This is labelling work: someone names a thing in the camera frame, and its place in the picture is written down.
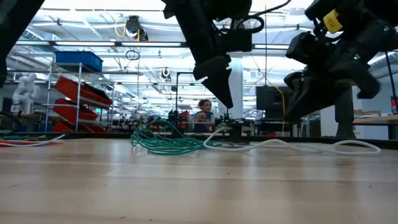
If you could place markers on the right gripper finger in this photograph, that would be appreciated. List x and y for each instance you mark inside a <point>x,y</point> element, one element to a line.
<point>311,93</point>

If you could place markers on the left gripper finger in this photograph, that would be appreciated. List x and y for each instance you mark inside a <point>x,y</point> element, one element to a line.
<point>222,90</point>

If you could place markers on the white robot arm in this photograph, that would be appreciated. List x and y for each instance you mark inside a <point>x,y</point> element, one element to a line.
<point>26,90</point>

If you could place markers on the black workstation robot arm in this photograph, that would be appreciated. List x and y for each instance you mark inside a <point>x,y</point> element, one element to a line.
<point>175,119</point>
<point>236,130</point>

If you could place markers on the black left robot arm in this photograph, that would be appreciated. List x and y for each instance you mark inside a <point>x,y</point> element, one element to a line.
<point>15,25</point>

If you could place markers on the white structural column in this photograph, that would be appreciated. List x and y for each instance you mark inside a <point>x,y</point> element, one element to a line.
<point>238,93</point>

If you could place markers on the person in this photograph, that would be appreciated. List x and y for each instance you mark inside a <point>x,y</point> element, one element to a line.
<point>203,116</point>

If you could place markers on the black monitor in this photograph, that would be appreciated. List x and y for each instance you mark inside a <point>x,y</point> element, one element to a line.
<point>269,98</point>

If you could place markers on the tall black upright panel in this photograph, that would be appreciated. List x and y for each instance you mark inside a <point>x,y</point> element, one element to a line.
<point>345,124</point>

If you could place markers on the black monitor cart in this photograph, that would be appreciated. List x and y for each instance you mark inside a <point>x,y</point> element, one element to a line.
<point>273,124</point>

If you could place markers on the wooden workstation table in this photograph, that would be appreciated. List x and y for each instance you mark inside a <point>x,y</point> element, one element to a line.
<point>192,134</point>

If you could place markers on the thin black pole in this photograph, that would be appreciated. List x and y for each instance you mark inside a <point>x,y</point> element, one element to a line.
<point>392,81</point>

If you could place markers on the light wooden table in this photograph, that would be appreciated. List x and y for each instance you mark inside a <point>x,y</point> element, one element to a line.
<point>376,119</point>

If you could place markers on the blue plastic bin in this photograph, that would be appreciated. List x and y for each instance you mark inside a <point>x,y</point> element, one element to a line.
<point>77,60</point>

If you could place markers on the metal shelf rack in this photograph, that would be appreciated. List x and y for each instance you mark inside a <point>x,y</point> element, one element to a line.
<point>79,71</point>

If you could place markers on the red plastic shelf bin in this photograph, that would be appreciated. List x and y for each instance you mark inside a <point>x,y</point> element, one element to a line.
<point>60,127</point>
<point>66,87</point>
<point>66,112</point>

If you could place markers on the black workstation frame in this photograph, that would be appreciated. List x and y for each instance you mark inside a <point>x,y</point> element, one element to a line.
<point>177,93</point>

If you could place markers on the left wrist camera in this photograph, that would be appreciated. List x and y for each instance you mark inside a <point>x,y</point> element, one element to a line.
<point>237,40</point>

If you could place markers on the silver ventilation duct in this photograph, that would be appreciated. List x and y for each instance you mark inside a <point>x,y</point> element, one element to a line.
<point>38,32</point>

